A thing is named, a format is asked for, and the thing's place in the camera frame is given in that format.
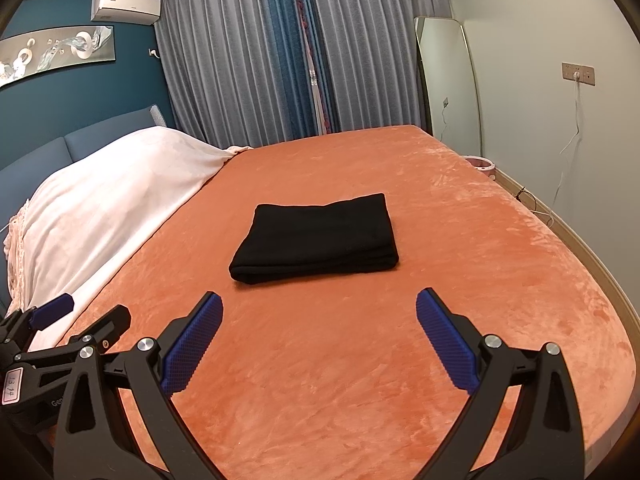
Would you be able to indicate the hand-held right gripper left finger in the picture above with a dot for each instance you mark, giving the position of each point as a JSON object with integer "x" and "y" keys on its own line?
{"x": 192, "y": 345}

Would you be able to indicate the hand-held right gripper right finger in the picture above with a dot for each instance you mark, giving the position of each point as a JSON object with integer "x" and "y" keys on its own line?
{"x": 447, "y": 345}

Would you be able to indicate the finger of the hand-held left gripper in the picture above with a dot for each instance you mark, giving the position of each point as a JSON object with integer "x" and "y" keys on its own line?
{"x": 52, "y": 310}
{"x": 107, "y": 327}

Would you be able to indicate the black pants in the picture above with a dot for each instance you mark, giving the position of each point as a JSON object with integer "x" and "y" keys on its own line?
{"x": 320, "y": 240}

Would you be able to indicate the white blanket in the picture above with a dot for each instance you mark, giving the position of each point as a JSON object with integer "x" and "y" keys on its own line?
{"x": 100, "y": 200}

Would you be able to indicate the orange plush blanket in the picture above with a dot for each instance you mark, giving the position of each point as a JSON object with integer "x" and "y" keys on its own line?
{"x": 425, "y": 200}

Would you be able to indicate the blue padded headboard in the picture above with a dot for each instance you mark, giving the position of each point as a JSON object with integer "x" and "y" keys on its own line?
{"x": 50, "y": 152}

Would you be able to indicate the pink bin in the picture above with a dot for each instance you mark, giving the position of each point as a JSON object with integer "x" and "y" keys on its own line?
{"x": 481, "y": 166}

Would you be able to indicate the white mesh headboard pad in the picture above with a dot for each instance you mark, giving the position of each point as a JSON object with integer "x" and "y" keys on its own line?
{"x": 158, "y": 116}

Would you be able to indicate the standing mirror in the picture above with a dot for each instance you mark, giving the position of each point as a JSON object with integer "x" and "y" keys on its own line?
{"x": 447, "y": 75}

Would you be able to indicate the white air conditioner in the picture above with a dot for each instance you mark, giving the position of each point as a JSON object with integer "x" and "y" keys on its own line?
{"x": 127, "y": 6}

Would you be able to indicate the blue curtain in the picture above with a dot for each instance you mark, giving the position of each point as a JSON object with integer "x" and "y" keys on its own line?
{"x": 295, "y": 35}

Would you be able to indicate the black wall plug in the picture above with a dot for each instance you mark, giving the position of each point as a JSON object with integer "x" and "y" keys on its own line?
{"x": 445, "y": 103}

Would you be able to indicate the long framed wall picture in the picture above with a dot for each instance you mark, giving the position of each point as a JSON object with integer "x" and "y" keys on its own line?
{"x": 55, "y": 55}

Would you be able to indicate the white wall plug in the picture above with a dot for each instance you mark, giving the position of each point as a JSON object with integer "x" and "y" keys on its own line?
{"x": 154, "y": 53}

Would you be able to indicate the wall socket panel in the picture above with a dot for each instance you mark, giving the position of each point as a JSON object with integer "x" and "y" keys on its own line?
{"x": 579, "y": 73}

